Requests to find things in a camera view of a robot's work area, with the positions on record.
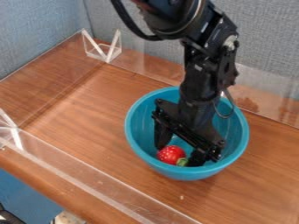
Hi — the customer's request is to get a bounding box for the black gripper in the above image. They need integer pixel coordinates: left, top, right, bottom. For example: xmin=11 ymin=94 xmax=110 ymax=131
xmin=152 ymin=81 xmax=226 ymax=167

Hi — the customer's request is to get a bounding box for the red toy strawberry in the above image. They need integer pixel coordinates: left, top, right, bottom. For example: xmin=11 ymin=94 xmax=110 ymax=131
xmin=156 ymin=145 xmax=188 ymax=166

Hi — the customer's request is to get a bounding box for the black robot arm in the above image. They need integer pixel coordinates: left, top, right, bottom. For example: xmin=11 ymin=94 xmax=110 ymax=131
xmin=132 ymin=0 xmax=239 ymax=166

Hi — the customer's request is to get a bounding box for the blue plastic bowl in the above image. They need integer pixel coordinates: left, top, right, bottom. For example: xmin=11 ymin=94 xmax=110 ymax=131
xmin=124 ymin=87 xmax=250 ymax=181

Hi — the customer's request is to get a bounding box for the clear acrylic back barrier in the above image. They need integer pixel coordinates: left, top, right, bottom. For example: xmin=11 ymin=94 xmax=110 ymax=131
xmin=111 ymin=49 xmax=299 ymax=129

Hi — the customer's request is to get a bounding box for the clear acrylic barrier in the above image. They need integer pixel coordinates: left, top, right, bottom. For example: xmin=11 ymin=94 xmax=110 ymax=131
xmin=0 ymin=109 xmax=202 ymax=224
xmin=111 ymin=49 xmax=299 ymax=129

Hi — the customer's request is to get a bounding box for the clear acrylic front barrier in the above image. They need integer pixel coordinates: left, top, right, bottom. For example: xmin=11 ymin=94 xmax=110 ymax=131
xmin=0 ymin=109 xmax=202 ymax=224

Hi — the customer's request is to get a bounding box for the clear acrylic corner bracket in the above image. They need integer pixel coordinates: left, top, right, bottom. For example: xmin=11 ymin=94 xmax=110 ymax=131
xmin=82 ymin=29 xmax=123 ymax=64

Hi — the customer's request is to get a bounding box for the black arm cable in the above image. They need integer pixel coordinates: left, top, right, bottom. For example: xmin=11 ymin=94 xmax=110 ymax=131
xmin=110 ymin=0 xmax=164 ymax=42

